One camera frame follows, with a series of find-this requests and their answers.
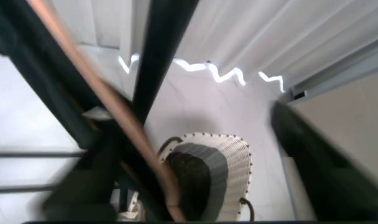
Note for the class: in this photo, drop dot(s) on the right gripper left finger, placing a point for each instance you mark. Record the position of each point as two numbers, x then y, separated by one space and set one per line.
83 193

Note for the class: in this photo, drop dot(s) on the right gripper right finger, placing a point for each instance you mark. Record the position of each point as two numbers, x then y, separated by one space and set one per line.
332 186

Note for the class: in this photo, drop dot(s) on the cream printed garment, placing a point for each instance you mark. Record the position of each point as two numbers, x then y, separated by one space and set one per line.
130 214

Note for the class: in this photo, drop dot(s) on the pink clothes hanger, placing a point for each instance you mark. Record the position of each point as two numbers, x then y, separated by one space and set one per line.
109 102

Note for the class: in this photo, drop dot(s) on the black garment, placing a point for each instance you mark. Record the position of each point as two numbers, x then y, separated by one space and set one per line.
36 62

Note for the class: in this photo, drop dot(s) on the white laundry basket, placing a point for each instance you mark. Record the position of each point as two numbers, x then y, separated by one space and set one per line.
235 161

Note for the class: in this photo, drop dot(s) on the black clothes rack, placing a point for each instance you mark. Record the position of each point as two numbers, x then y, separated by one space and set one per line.
158 62

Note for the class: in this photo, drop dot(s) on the white curtain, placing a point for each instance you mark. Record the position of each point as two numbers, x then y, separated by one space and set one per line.
254 31

